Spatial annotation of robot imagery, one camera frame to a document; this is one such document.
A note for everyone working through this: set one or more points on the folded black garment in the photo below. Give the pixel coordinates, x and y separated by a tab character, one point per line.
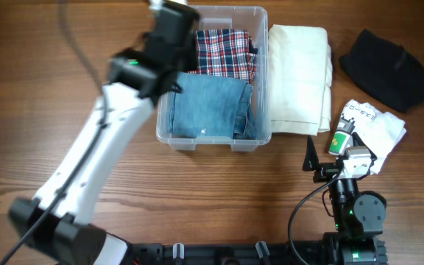
385	71

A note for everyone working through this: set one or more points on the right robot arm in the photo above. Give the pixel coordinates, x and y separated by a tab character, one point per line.
358	215

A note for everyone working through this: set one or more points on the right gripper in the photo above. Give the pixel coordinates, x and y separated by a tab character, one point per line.
325	169

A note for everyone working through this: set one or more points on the blue denim jeans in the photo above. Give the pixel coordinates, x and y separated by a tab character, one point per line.
212	106

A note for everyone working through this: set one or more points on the white printed t-shirt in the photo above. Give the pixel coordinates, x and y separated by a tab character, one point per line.
379	132

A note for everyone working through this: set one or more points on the folded cream cloth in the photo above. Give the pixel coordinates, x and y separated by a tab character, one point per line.
300	80

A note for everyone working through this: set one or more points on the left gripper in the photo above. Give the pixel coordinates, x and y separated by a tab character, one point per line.
190	62

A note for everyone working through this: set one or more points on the red plaid shirt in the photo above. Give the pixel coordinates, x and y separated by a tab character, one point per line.
226	53

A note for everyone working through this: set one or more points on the clear plastic storage container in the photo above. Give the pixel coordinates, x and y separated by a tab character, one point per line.
254	19

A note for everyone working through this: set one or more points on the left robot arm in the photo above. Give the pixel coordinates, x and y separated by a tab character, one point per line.
57	220

